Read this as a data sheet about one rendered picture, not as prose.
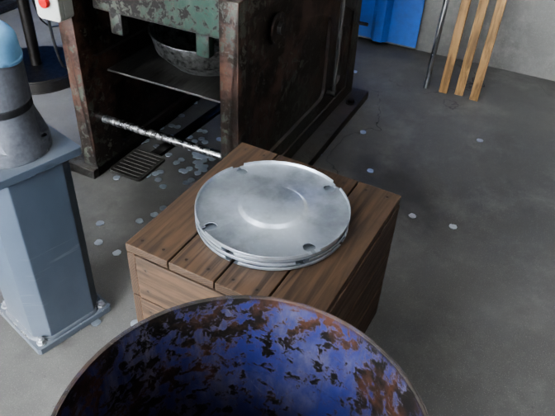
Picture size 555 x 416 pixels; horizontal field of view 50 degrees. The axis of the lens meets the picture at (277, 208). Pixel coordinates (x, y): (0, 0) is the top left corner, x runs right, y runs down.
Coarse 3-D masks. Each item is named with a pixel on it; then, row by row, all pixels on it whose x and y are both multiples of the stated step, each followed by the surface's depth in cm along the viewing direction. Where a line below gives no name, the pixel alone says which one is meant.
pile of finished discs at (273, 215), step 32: (224, 192) 114; (256, 192) 114; (288, 192) 114; (320, 192) 115; (224, 224) 107; (256, 224) 107; (288, 224) 107; (320, 224) 108; (224, 256) 103; (256, 256) 100; (288, 256) 100; (320, 256) 104
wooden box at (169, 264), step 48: (240, 144) 133; (192, 192) 118; (384, 192) 121; (144, 240) 107; (192, 240) 107; (384, 240) 120; (144, 288) 111; (192, 288) 103; (240, 288) 98; (288, 288) 99; (336, 288) 99
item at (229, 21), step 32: (224, 0) 128; (256, 0) 134; (288, 0) 151; (320, 0) 170; (352, 0) 194; (224, 32) 132; (256, 32) 140; (288, 32) 157; (320, 32) 181; (352, 32) 204; (224, 64) 137; (256, 64) 145; (288, 64) 166; (320, 64) 190; (352, 64) 216; (224, 96) 142; (256, 96) 153; (288, 96) 174; (320, 96) 199; (352, 96) 222; (224, 128) 148; (256, 128) 160; (288, 128) 182; (320, 128) 202
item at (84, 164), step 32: (64, 32) 154; (96, 32) 161; (96, 64) 164; (96, 96) 168; (128, 96) 183; (160, 96) 199; (192, 96) 216; (96, 128) 172; (160, 128) 203; (96, 160) 177
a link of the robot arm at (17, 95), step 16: (0, 32) 96; (0, 48) 95; (16, 48) 98; (0, 64) 96; (16, 64) 99; (0, 80) 98; (16, 80) 100; (0, 96) 99; (16, 96) 101; (0, 112) 100
